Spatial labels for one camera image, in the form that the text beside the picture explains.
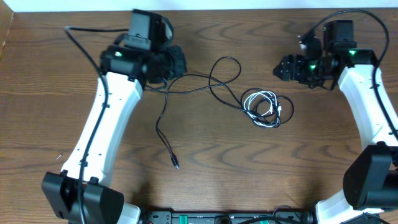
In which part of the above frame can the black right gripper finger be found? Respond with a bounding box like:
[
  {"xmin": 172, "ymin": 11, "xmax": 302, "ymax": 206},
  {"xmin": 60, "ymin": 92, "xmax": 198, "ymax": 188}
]
[
  {"xmin": 276, "ymin": 54, "xmax": 294, "ymax": 70},
  {"xmin": 273, "ymin": 68, "xmax": 290, "ymax": 82}
]

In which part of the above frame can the black USB cable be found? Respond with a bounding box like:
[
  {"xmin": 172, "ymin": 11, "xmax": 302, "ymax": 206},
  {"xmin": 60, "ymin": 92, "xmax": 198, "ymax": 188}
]
[{"xmin": 144, "ymin": 56, "xmax": 295, "ymax": 170}]

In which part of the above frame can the white USB cable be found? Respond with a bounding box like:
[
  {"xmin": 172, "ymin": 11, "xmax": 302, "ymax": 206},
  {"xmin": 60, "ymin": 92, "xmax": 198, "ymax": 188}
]
[{"xmin": 242, "ymin": 90, "xmax": 282, "ymax": 128}]

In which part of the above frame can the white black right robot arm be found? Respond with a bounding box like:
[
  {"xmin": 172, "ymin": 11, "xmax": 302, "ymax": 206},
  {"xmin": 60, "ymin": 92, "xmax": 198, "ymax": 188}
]
[{"xmin": 274, "ymin": 20, "xmax": 397, "ymax": 223}]

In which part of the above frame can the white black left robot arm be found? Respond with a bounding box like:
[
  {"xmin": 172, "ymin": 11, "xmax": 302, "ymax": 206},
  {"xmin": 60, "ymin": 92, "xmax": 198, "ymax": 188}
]
[{"xmin": 42, "ymin": 44, "xmax": 187, "ymax": 223}]

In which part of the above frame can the brown cardboard side panel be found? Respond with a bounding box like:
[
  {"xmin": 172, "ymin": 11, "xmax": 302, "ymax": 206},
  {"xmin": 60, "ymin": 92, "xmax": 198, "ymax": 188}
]
[{"xmin": 0, "ymin": 0, "xmax": 14, "ymax": 55}]

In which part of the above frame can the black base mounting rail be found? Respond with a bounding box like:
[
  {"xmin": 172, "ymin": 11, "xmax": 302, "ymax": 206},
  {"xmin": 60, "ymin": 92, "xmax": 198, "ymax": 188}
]
[{"xmin": 138, "ymin": 210, "xmax": 315, "ymax": 224}]

